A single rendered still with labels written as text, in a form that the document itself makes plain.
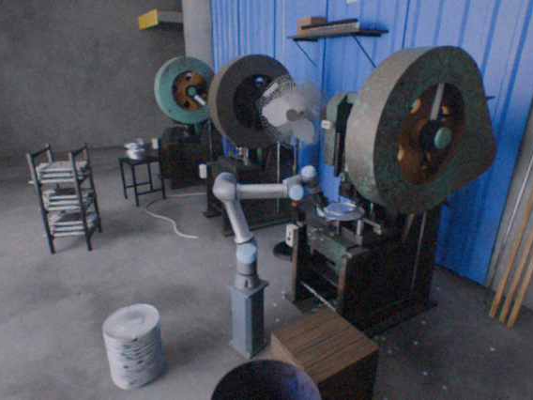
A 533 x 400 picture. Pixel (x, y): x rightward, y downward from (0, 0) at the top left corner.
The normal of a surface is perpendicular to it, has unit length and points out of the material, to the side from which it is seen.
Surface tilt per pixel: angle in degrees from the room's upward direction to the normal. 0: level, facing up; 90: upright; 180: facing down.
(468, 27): 90
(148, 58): 90
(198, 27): 90
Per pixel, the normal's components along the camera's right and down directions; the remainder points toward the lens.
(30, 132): 0.51, 0.31
